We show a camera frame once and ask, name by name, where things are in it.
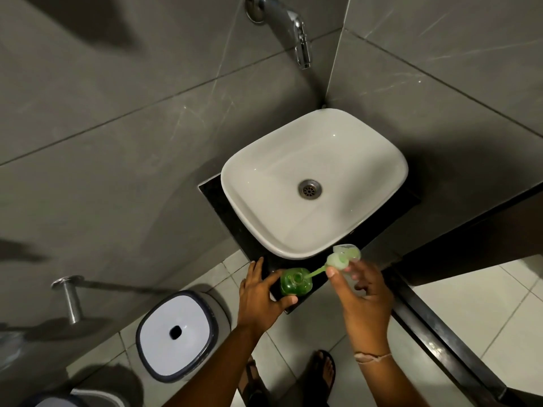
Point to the person's left thumb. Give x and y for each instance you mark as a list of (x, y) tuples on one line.
[(286, 302)]

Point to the person's left middle finger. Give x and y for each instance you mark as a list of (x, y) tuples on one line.
[(258, 271)]

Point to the person's sandalled foot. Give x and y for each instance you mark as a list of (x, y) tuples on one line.
[(253, 387), (320, 377)]

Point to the person's right hand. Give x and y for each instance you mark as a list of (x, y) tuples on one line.
[(367, 313)]

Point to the white dark-rimmed trash bin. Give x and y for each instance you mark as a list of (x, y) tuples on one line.
[(176, 334)]

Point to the person's left hand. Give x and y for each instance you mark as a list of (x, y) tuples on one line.
[(254, 305)]

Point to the person's right sandalled foot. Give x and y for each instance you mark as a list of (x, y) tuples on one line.
[(320, 377)]

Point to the white ceramic sink basin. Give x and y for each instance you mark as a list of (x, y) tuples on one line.
[(339, 152)]

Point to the green soap bottle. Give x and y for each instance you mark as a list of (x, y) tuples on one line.
[(296, 284)]

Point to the black vanity counter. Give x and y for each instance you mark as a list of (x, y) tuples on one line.
[(231, 220)]

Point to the person's left sandalled foot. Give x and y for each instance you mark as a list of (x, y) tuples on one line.
[(253, 387)]

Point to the pale green pump head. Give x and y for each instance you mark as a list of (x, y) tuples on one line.
[(339, 259)]

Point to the person's left forearm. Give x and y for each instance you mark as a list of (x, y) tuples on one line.
[(216, 372)]

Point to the metal sink drain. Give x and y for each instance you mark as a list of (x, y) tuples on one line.
[(309, 189)]

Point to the person's right forearm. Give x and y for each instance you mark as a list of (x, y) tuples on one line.
[(386, 383)]

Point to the person's right thumb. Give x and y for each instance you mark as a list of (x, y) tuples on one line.
[(332, 278)]

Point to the dark door frame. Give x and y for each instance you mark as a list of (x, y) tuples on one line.
[(449, 347)]

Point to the person's left little finger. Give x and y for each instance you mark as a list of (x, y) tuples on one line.
[(242, 288)]

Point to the white toilet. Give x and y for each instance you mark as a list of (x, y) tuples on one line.
[(76, 399)]

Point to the chrome wall faucet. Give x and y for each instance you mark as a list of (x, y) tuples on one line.
[(285, 17)]

